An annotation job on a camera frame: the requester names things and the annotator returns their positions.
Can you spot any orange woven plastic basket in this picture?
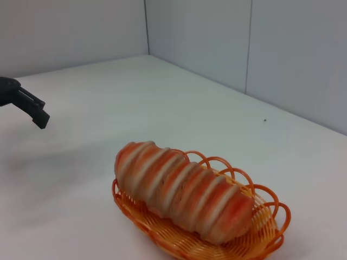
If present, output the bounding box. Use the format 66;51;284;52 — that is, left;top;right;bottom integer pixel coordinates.
111;150;291;260

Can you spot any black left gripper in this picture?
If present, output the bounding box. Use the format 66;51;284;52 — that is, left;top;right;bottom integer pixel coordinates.
0;76;51;130

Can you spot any orange striped bread loaf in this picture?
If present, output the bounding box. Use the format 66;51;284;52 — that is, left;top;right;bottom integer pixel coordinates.
114;140;255;246

